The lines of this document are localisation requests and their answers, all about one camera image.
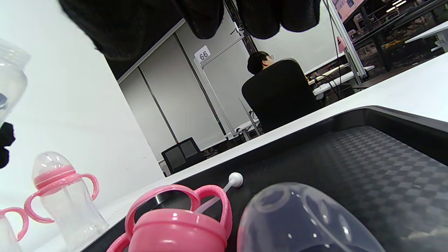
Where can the person's left hand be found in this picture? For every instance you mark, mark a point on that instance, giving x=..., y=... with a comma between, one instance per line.
x=5, y=140

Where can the person's right hand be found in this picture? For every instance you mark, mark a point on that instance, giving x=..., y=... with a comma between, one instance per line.
x=122, y=24

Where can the white partition board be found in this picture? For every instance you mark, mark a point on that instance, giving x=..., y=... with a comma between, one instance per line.
x=70, y=105

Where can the white number sign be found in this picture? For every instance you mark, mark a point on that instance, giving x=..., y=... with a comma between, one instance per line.
x=202, y=54

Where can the black office chair with armrests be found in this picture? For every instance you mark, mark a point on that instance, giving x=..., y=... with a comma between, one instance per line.
x=182, y=157

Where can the white desk with legs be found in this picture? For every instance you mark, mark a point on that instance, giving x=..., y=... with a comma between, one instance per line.
x=332, y=78

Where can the black plastic tray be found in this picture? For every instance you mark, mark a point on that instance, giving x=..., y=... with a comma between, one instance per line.
x=367, y=168

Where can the small black camera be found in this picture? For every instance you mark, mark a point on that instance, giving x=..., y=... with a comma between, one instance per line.
x=238, y=29

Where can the aluminium frame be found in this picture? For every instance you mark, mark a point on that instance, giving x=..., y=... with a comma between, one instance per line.
x=213, y=98

